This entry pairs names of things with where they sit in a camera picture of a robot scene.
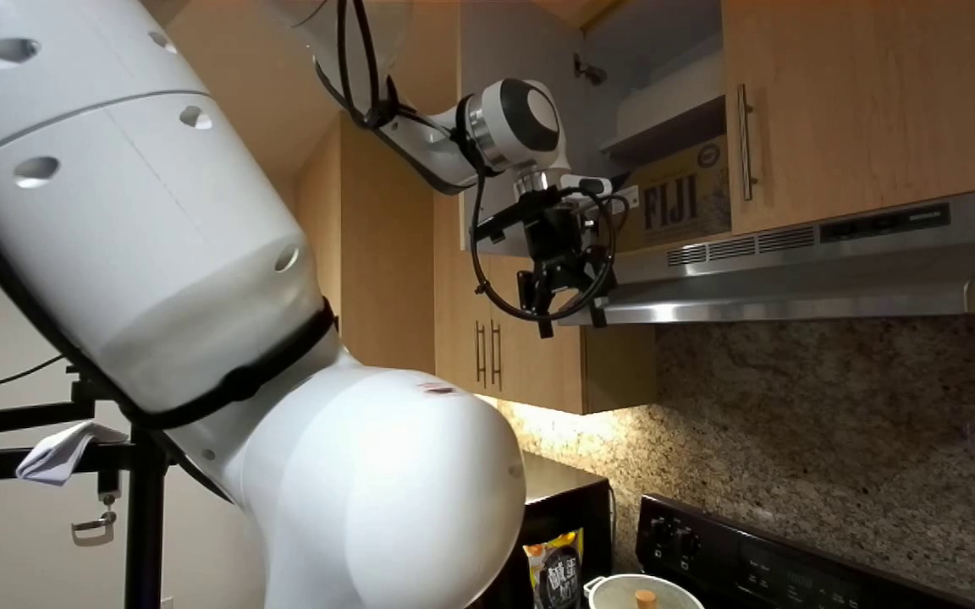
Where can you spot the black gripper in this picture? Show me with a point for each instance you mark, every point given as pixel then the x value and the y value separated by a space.
pixel 559 237

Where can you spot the wooden cabinet door gray inside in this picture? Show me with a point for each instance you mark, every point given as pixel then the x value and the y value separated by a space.
pixel 509 45

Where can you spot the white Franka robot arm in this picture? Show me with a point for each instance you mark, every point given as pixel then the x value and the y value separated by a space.
pixel 118 223

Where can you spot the wooden corner cabinet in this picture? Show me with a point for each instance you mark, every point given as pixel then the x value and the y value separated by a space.
pixel 386 270

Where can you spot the gray cabinet shelf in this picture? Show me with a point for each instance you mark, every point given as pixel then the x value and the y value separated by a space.
pixel 668 126

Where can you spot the black microwave silver top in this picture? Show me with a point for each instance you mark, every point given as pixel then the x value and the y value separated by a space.
pixel 578 502

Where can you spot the metal cabinet hinge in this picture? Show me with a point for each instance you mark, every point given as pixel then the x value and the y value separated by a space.
pixel 591 67

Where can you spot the wide wooden cabinet door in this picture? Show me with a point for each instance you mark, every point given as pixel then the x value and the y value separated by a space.
pixel 881 102

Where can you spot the cardboard Fiji water box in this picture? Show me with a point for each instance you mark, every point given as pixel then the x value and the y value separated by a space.
pixel 678 197

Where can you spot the stainless steel range hood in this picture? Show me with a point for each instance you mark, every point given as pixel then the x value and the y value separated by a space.
pixel 804 281

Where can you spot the yellow black snack bag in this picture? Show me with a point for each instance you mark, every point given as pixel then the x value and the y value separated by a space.
pixel 556 576

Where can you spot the orange food piece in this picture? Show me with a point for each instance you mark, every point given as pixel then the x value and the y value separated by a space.
pixel 648 595

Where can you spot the black stove control panel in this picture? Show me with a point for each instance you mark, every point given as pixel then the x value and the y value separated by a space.
pixel 736 564

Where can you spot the hanging metal clip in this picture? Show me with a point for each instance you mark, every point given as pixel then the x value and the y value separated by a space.
pixel 97 526

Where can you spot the tall wooden wall cabinet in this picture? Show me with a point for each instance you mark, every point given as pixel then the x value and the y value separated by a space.
pixel 538 361

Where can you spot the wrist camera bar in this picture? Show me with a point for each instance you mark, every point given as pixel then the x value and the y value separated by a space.
pixel 578 185

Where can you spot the black metal stand frame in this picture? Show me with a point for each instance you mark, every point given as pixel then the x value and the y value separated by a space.
pixel 142 519

